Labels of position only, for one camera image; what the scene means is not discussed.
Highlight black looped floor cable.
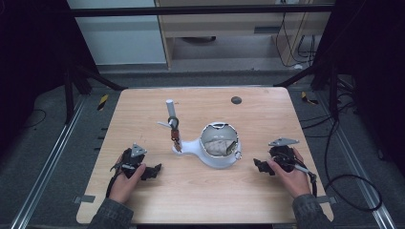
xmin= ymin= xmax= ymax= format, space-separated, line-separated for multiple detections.
xmin=300 ymin=109 xmax=384 ymax=213

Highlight white cloth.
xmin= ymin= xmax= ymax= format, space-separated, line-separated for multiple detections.
xmin=203 ymin=139 xmax=236 ymax=157

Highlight black metal stand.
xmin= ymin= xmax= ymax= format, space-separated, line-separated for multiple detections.
xmin=61 ymin=63 xmax=128 ymax=126
xmin=273 ymin=61 xmax=354 ymax=122

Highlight black ring band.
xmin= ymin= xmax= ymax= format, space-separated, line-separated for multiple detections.
xmin=167 ymin=115 xmax=181 ymax=129

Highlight white cabinet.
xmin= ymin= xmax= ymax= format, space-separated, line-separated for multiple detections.
xmin=66 ymin=0 xmax=167 ymax=66

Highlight black curtain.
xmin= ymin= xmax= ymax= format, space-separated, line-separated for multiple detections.
xmin=0 ymin=0 xmax=99 ymax=160
xmin=309 ymin=0 xmax=405 ymax=177

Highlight white stand with round tray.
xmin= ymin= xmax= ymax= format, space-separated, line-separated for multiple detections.
xmin=157 ymin=98 xmax=243 ymax=170

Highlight hand-held gripper cable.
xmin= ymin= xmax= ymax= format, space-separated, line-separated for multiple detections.
xmin=105 ymin=171 xmax=119 ymax=198
xmin=294 ymin=162 xmax=319 ymax=198

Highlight person's left hand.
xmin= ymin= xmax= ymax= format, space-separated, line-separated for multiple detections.
xmin=108 ymin=164 xmax=147 ymax=205

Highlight yellow black tape strip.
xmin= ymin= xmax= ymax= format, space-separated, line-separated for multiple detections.
xmin=300 ymin=91 xmax=319 ymax=106
xmin=96 ymin=94 xmax=110 ymax=112

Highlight left hand-held gripper cable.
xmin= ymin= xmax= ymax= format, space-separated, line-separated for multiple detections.
xmin=105 ymin=171 xmax=119 ymax=198

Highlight person's right hand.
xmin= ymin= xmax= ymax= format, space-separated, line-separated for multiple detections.
xmin=266 ymin=147 xmax=312 ymax=199

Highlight hanging black cables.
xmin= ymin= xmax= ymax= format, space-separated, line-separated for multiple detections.
xmin=275 ymin=11 xmax=318 ymax=69

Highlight wooden desk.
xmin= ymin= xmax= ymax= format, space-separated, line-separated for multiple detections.
xmin=155 ymin=0 xmax=333 ymax=71

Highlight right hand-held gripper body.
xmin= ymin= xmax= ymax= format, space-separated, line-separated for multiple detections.
xmin=267 ymin=136 xmax=301 ymax=175

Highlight olive key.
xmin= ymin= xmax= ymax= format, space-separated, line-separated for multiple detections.
xmin=225 ymin=140 xmax=239 ymax=155

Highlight metal floor rail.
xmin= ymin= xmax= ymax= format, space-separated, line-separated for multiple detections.
xmin=9 ymin=94 xmax=88 ymax=229
xmin=314 ymin=92 xmax=397 ymax=229

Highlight right hand-held gripper cable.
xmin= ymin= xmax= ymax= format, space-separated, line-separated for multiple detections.
xmin=294 ymin=162 xmax=319 ymax=198

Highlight black horizontal bar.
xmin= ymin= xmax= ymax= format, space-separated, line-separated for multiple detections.
xmin=68 ymin=3 xmax=337 ymax=18

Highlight grey table bracket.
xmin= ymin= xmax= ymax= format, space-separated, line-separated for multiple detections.
xmin=316 ymin=196 xmax=338 ymax=205
xmin=73 ymin=195 xmax=96 ymax=205

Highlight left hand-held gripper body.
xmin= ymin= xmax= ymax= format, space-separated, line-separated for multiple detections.
xmin=109 ymin=142 xmax=148 ymax=179

